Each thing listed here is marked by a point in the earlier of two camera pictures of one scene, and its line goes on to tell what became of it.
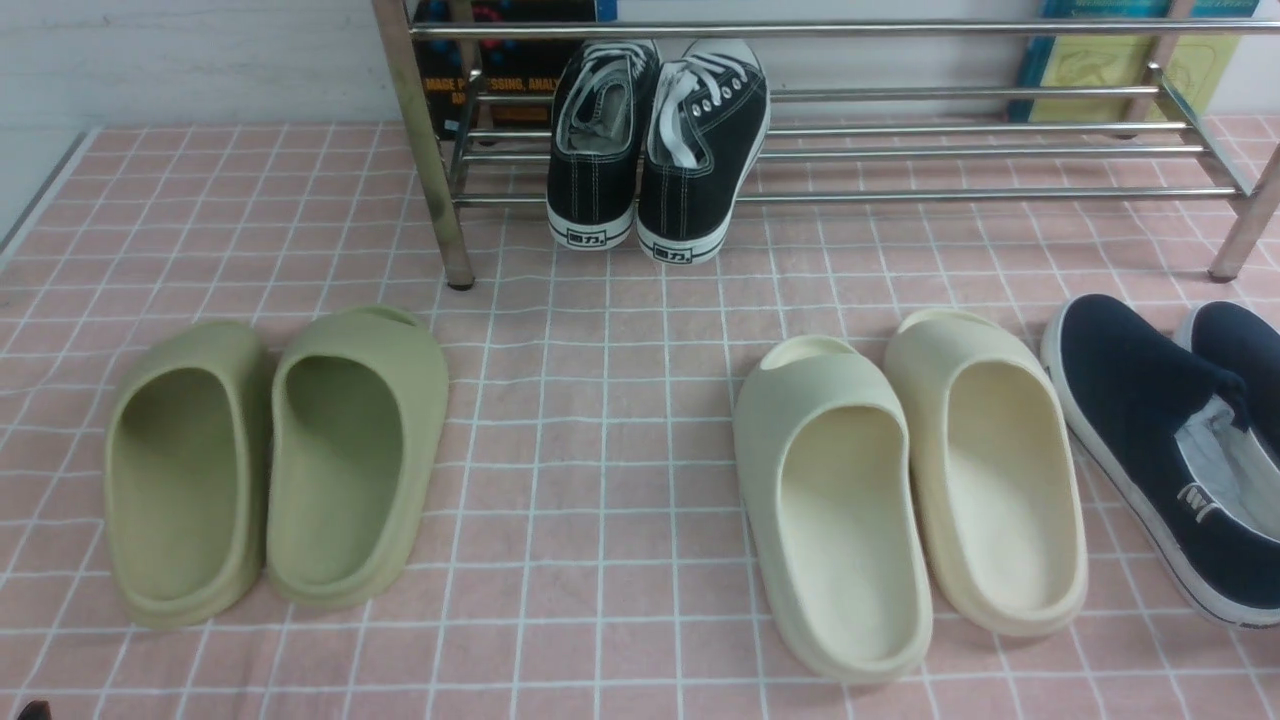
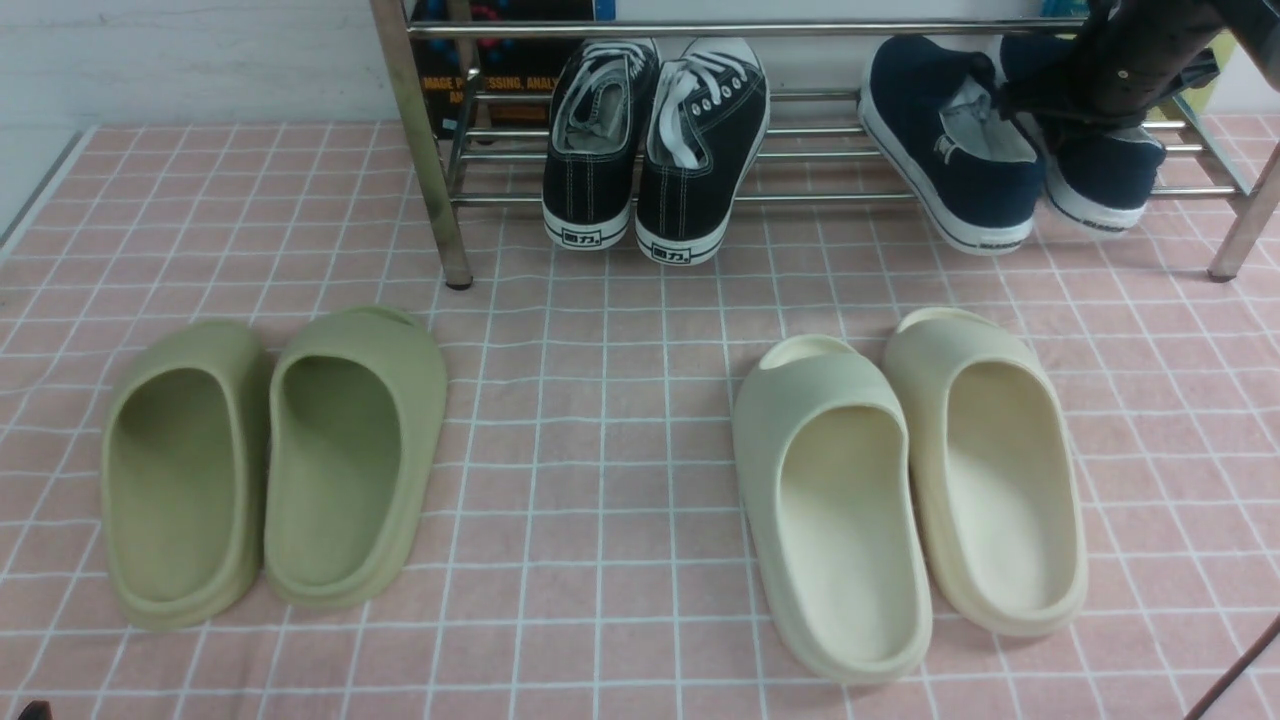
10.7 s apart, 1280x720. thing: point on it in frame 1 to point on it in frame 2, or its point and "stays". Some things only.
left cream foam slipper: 826,472 stays
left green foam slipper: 187,474 stays
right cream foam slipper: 996,471 stays
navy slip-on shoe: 1238,338 to 1098,179
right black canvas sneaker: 706,128 stays
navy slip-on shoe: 1167,433 to 936,117
